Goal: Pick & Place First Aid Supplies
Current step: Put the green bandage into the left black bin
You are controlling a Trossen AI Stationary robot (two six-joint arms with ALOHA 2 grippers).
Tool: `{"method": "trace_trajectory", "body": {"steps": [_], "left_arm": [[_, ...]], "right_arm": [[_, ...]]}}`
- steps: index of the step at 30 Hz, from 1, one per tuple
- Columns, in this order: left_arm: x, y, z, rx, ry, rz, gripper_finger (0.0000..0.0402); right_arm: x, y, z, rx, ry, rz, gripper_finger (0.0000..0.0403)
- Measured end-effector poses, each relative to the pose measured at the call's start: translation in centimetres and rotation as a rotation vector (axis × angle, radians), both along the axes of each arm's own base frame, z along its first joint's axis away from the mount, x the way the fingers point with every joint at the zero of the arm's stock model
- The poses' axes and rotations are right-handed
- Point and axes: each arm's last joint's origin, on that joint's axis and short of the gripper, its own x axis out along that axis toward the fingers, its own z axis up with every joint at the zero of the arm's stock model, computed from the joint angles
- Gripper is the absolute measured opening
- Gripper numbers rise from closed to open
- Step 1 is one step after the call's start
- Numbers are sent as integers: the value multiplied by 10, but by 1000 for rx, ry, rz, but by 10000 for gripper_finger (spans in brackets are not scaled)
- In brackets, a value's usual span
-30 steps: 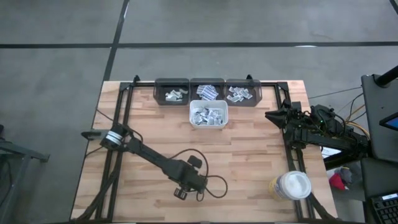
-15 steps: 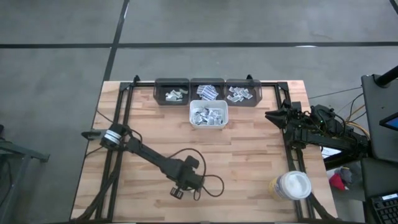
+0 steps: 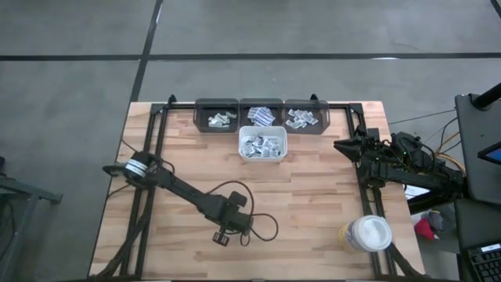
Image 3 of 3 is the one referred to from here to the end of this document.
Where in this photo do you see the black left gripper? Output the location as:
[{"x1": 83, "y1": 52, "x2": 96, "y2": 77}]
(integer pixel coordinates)
[{"x1": 212, "y1": 190, "x2": 254, "y2": 247}]

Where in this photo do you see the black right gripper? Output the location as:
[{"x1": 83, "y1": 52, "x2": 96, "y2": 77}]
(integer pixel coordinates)
[{"x1": 333, "y1": 125, "x2": 384, "y2": 166}]

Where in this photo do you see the grey plastic bin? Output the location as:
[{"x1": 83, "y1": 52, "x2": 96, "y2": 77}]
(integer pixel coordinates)
[
  {"x1": 238, "y1": 97, "x2": 284, "y2": 127},
  {"x1": 193, "y1": 97, "x2": 240, "y2": 133},
  {"x1": 283, "y1": 99, "x2": 330, "y2": 136}
]

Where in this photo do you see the white paper sheet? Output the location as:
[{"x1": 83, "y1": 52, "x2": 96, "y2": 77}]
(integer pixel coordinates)
[{"x1": 405, "y1": 184, "x2": 431, "y2": 200}]

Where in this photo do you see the white plastic bin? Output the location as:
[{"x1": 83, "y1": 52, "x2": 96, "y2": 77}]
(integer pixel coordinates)
[{"x1": 238, "y1": 125, "x2": 289, "y2": 164}]

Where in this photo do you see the Lysol wipes canister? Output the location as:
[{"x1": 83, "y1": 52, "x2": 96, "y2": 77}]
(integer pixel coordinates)
[{"x1": 338, "y1": 214, "x2": 393, "y2": 254}]

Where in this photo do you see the red cloth bag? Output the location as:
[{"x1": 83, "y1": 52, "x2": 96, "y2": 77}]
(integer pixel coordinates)
[{"x1": 413, "y1": 217, "x2": 442, "y2": 241}]

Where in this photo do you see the grey fabric bundle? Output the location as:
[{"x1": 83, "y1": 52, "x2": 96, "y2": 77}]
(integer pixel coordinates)
[{"x1": 428, "y1": 210, "x2": 445, "y2": 232}]

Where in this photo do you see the dark grey side cart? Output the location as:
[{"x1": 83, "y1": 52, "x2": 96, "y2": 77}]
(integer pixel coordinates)
[{"x1": 453, "y1": 92, "x2": 501, "y2": 205}]

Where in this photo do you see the blue screen display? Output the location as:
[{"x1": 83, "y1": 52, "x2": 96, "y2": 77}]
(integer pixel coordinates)
[{"x1": 477, "y1": 140, "x2": 501, "y2": 165}]

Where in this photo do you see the black keyboard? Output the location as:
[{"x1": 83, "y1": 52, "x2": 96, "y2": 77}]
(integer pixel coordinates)
[{"x1": 464, "y1": 241, "x2": 501, "y2": 282}]

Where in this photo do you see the grey metal stand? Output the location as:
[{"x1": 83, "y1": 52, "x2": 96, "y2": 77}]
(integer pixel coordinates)
[{"x1": 0, "y1": 156, "x2": 63, "y2": 282}]

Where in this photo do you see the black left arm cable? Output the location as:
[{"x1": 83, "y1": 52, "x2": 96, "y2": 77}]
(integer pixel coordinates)
[{"x1": 205, "y1": 179, "x2": 279, "y2": 247}]

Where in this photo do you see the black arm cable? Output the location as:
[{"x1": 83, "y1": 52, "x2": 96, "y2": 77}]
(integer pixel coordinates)
[
  {"x1": 205, "y1": 179, "x2": 279, "y2": 247},
  {"x1": 383, "y1": 135, "x2": 438, "y2": 173}
]

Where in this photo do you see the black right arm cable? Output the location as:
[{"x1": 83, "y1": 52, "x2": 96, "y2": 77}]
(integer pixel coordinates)
[{"x1": 383, "y1": 135, "x2": 438, "y2": 173}]

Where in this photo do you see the yellow cable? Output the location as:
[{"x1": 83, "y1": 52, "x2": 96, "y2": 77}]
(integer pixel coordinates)
[{"x1": 434, "y1": 131, "x2": 467, "y2": 177}]

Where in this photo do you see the black cart post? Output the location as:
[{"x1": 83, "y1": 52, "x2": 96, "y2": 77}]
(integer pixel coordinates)
[{"x1": 471, "y1": 81, "x2": 501, "y2": 110}]

